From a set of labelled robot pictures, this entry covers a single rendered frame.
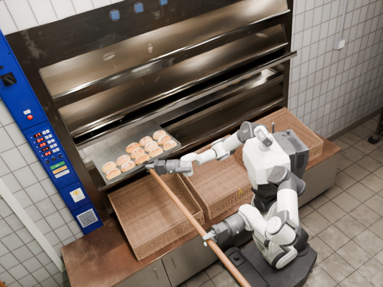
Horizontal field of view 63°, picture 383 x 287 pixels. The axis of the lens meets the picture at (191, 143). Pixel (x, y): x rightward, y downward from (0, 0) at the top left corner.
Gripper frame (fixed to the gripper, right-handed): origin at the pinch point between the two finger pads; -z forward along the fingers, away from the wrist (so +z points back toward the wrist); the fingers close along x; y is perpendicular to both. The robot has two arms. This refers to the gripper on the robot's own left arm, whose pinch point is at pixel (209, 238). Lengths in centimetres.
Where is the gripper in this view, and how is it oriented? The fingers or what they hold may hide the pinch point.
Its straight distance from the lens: 158.7
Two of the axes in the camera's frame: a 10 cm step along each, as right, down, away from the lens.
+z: 8.7, -4.0, 2.9
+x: 1.5, 7.7, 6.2
